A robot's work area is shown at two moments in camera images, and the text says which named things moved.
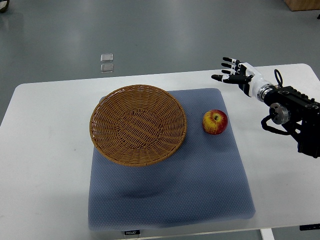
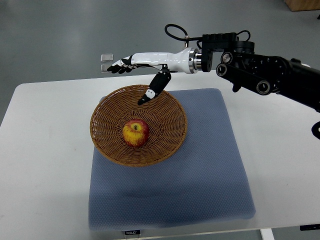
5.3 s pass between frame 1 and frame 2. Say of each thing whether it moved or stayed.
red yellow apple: moved
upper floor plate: stayed
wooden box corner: stayed
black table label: stayed
